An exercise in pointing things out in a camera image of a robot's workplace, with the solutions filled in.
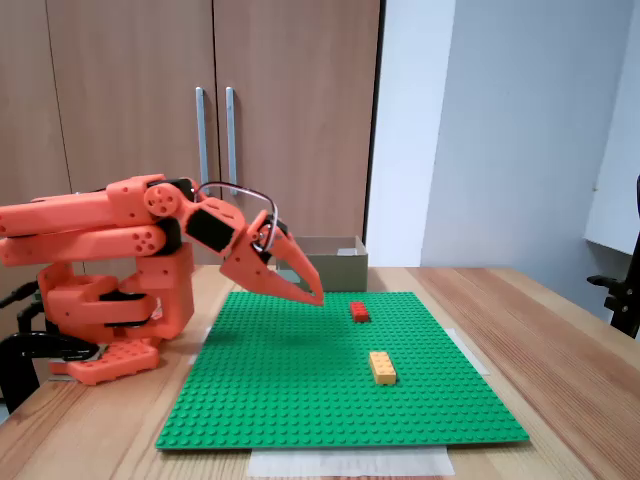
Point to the brown wooden cabinet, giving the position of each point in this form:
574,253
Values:
100,60

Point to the translucent masking tape strip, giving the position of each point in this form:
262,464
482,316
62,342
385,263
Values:
199,350
472,352
350,462

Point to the yellow lego block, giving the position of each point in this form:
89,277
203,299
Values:
383,368

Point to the green lego baseplate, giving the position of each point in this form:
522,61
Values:
310,380

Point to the black table clamp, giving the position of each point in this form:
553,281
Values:
30,347

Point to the cardboard box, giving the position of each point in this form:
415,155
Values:
340,272

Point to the red lego block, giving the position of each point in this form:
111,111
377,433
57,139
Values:
360,312

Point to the black office chair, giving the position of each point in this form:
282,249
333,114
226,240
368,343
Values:
622,305

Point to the white panel furniture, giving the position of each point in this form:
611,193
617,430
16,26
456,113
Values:
617,150

